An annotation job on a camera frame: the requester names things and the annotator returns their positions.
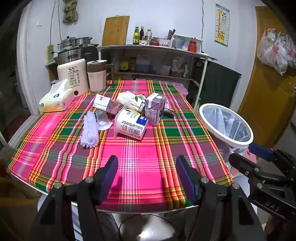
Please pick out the white foam net sleeve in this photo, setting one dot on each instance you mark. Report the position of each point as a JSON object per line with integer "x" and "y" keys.
{"x": 90, "y": 129}

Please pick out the red kettle bottle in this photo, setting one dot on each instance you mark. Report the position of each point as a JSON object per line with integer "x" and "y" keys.
{"x": 192, "y": 45}

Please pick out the purple storage box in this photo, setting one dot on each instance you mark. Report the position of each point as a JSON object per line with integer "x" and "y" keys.
{"x": 182, "y": 89}

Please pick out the purple grey drink carton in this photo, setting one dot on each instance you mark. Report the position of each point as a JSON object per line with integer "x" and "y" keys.
{"x": 153, "y": 109}

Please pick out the wooden cutting board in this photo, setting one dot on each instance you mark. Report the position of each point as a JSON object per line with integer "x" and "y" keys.
{"x": 115, "y": 30}

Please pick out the blue liquid jug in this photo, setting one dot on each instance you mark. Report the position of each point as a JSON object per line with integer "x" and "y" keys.
{"x": 142, "y": 64}

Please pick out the small black object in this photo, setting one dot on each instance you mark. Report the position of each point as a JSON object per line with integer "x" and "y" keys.
{"x": 170, "y": 113}

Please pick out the steel pots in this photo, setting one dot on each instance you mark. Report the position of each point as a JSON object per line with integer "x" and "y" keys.
{"x": 69, "y": 55}

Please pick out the pink utensil basket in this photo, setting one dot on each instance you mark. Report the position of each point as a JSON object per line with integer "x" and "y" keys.
{"x": 165, "y": 43}

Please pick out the small red container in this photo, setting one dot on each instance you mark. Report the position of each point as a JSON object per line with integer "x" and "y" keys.
{"x": 154, "y": 42}

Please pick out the black mini fridge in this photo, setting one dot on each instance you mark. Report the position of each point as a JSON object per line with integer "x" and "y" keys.
{"x": 217, "y": 85}

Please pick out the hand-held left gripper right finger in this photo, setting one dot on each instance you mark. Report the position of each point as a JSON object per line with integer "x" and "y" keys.
{"x": 185, "y": 178}

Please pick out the tissue pack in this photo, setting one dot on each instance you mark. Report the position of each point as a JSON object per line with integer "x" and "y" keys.
{"x": 55, "y": 102}

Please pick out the translucent bin liner bag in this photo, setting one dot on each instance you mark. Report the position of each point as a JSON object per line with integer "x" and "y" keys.
{"x": 226, "y": 125}

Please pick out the yellow oil bottle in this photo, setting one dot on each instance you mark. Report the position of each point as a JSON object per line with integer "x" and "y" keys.
{"x": 124, "y": 64}

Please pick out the yellowed power strip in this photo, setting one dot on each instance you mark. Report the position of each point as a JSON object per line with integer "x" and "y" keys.
{"x": 50, "y": 54}

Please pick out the green hanging cloth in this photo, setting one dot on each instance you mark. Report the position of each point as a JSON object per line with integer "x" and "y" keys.
{"x": 69, "y": 11}

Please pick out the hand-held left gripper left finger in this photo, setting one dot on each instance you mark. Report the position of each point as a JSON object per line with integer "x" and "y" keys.
{"x": 111, "y": 176}

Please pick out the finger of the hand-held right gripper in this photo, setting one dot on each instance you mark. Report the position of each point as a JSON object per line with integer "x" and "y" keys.
{"x": 240, "y": 162}
{"x": 261, "y": 151}

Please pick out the white round trash bin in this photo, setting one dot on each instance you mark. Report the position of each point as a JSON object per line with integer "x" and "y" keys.
{"x": 204, "y": 121}

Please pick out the clear glass bottle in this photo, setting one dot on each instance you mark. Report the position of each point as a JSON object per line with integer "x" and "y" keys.
{"x": 149, "y": 36}

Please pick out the dark sauce bottle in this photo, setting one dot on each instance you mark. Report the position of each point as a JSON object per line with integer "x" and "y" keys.
{"x": 141, "y": 34}

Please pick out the white table pedestal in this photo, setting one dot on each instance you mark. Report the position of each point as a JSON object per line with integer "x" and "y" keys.
{"x": 148, "y": 228}

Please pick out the giraffe wall poster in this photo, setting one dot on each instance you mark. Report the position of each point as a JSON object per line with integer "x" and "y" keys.
{"x": 221, "y": 25}

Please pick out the crumpled plastic bags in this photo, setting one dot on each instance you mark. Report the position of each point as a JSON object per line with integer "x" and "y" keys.
{"x": 179, "y": 67}

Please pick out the white rectangular water warmer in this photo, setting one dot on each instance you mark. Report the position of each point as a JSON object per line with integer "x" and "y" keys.
{"x": 74, "y": 78}

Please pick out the hanging plastic bags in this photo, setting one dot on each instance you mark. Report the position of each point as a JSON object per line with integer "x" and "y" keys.
{"x": 275, "y": 51}

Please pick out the white kitchen shelf unit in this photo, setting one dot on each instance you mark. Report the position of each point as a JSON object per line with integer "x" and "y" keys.
{"x": 150, "y": 47}

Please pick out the pink green plaid tablecloth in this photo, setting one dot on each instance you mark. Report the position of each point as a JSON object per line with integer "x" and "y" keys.
{"x": 138, "y": 162}

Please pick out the beige pitcher with brown band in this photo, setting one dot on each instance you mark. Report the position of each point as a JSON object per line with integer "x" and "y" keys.
{"x": 97, "y": 78}

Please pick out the green bottle with yellow label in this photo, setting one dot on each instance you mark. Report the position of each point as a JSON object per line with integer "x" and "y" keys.
{"x": 136, "y": 37}

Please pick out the small white bowl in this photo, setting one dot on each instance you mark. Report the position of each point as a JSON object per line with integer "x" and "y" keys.
{"x": 143, "y": 42}

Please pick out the pink plastic tub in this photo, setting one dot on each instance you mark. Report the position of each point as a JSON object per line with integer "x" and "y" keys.
{"x": 165, "y": 70}

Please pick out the wall switch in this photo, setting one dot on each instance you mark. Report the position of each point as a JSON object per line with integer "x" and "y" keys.
{"x": 39, "y": 22}

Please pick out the small white carton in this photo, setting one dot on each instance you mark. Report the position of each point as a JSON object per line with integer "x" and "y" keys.
{"x": 100, "y": 100}

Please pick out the kitchen knives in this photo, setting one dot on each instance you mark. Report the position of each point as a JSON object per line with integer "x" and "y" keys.
{"x": 171, "y": 34}

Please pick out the clear plastic storage container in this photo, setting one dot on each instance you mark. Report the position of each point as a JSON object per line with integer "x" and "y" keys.
{"x": 181, "y": 41}

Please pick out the green plastic bottle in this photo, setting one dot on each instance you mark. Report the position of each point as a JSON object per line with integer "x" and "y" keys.
{"x": 198, "y": 105}

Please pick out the large white yogurt tub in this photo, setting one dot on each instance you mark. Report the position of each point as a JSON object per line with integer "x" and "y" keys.
{"x": 129, "y": 125}

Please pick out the small clear flanged cup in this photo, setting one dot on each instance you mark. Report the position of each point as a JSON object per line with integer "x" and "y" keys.
{"x": 103, "y": 120}

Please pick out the white paper bag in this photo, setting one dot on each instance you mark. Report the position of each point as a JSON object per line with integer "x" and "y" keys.
{"x": 127, "y": 97}

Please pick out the yellow wooden door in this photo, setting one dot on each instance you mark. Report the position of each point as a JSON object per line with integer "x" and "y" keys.
{"x": 261, "y": 92}

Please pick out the brown snack wrapper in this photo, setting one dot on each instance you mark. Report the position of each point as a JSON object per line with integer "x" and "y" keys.
{"x": 114, "y": 106}

